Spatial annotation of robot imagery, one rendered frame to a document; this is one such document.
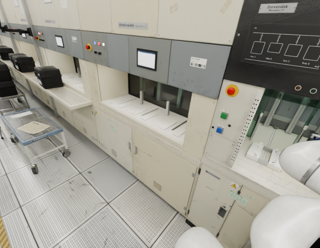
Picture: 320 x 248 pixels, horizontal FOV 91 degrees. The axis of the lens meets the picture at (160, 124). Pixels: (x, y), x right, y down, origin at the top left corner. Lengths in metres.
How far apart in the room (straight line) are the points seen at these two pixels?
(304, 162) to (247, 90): 0.46
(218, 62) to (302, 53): 0.33
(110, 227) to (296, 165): 1.57
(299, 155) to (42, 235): 1.90
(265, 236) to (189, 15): 0.97
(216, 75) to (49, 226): 1.87
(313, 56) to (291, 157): 0.44
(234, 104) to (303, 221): 0.62
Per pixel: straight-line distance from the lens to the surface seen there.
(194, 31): 1.01
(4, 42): 6.19
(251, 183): 1.15
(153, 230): 1.76
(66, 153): 2.54
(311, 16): 0.88
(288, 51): 0.88
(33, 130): 2.44
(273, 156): 1.37
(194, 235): 0.46
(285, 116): 1.87
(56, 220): 1.98
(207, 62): 0.96
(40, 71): 2.69
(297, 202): 0.51
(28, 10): 3.36
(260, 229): 0.48
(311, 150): 0.60
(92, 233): 1.81
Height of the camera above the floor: 1.59
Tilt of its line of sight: 30 degrees down
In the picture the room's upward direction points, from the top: 5 degrees clockwise
